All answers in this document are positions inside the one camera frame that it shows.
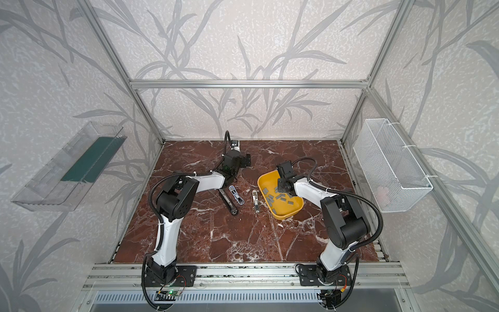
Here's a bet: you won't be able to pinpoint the grey staple strips in tray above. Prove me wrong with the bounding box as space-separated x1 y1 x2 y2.
262 187 295 206

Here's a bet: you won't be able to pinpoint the yellow plastic tray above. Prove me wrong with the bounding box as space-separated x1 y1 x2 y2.
257 170 304 220

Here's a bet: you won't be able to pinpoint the light blue stapler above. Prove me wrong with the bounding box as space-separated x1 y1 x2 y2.
228 185 245 205

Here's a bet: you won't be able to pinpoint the beige small stapler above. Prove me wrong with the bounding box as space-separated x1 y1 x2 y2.
252 190 260 213

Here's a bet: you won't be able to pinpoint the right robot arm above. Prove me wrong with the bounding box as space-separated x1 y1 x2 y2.
277 161 384 285

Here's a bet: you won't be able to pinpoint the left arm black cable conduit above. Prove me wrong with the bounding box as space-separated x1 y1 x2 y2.
147 130 235 250

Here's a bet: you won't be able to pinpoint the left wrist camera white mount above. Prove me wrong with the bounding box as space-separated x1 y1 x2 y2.
230 140 240 152

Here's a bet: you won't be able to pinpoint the white wire mesh basket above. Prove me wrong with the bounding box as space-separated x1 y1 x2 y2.
353 118 433 213

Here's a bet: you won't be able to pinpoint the clear acrylic wall shelf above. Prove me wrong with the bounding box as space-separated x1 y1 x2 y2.
12 122 127 212

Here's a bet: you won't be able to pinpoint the aluminium front rail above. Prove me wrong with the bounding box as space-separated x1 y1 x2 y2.
82 262 410 291

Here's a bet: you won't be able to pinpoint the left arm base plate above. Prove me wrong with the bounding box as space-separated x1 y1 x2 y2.
141 265 198 287

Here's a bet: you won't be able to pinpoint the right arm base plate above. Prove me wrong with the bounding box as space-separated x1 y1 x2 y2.
295 264 352 289

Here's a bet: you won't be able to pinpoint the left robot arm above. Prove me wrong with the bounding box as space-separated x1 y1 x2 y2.
143 148 252 285

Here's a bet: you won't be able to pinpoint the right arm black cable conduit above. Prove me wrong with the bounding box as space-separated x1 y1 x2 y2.
290 157 385 289

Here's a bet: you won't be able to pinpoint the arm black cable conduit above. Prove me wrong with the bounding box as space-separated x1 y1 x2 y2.
147 130 235 250
290 157 385 289

